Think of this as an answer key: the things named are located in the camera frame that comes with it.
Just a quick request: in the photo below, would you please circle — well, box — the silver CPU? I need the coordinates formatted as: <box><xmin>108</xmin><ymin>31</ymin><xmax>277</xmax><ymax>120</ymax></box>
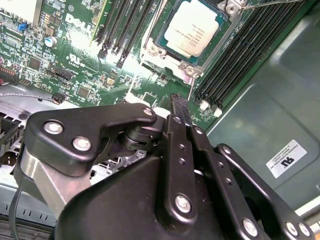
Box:
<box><xmin>163</xmin><ymin>0</ymin><xmax>219</xmax><ymax>58</ymax></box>

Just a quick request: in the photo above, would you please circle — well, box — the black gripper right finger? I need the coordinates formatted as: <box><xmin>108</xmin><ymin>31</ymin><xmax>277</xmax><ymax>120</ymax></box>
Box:
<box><xmin>181</xmin><ymin>98</ymin><xmax>317</xmax><ymax>240</ymax></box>

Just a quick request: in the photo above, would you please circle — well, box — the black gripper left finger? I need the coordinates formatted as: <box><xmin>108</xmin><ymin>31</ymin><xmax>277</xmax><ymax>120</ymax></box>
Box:
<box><xmin>12</xmin><ymin>93</ymin><xmax>200</xmax><ymax>227</ymax></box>

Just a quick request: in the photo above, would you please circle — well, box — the metal wire locking lever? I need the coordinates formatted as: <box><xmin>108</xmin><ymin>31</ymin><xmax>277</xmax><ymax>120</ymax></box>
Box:
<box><xmin>239</xmin><ymin>0</ymin><xmax>305</xmax><ymax>11</ymax></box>

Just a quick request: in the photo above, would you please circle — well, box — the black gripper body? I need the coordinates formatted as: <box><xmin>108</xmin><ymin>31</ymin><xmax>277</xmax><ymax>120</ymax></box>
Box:
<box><xmin>47</xmin><ymin>156</ymin><xmax>241</xmax><ymax>240</ymax></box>

